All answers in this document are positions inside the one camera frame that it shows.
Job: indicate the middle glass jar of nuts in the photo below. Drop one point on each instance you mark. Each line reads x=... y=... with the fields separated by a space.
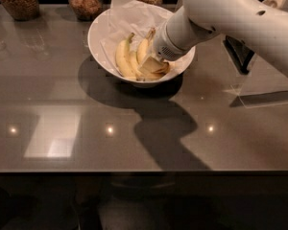
x=86 y=10

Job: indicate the yellow banana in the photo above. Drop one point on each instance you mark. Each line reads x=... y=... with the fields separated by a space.
x=127 y=64
x=144 y=47

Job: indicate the white ceramic bowl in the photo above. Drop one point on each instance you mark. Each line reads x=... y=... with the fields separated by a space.
x=97 y=35

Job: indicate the white paper liner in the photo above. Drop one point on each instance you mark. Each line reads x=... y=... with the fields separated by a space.
x=132 y=29

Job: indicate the left glass jar of grains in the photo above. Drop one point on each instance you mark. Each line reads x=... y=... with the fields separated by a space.
x=21 y=10

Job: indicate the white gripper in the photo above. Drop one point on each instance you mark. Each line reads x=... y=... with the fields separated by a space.
x=162 y=48

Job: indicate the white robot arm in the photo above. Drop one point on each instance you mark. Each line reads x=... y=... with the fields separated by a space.
x=259 y=27

